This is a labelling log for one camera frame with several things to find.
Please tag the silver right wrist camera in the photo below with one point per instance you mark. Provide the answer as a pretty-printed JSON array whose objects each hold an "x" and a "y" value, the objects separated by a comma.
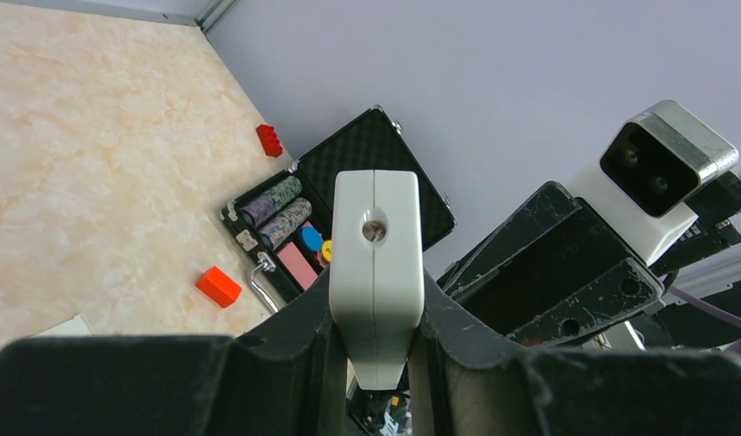
[{"x": 641, "y": 184}]

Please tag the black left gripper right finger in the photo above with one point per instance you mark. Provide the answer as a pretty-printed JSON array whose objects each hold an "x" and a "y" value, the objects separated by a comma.
[{"x": 466, "y": 379}]

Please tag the orange rectangular block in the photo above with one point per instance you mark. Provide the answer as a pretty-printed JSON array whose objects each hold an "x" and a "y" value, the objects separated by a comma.
[{"x": 219, "y": 287}]

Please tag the red toy brick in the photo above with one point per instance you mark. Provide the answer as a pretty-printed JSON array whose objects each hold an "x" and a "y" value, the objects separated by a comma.
[{"x": 271, "y": 144}]

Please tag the white battery cover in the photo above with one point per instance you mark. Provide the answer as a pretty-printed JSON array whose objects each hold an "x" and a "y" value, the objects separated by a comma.
[{"x": 74, "y": 327}]

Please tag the pink card box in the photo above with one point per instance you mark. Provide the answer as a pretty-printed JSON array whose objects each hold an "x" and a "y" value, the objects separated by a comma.
[{"x": 297, "y": 265}]

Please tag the white remote control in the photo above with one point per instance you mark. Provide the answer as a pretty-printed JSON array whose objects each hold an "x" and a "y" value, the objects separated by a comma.
[{"x": 376, "y": 285}]

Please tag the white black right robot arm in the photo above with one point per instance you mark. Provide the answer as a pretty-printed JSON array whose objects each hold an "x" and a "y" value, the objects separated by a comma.
[{"x": 710, "y": 234}]

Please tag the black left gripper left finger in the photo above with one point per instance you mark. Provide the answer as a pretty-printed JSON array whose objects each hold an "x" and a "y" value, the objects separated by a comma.
[{"x": 286, "y": 376}]

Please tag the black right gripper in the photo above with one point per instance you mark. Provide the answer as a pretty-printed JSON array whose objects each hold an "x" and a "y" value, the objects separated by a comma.
[{"x": 553, "y": 273}]

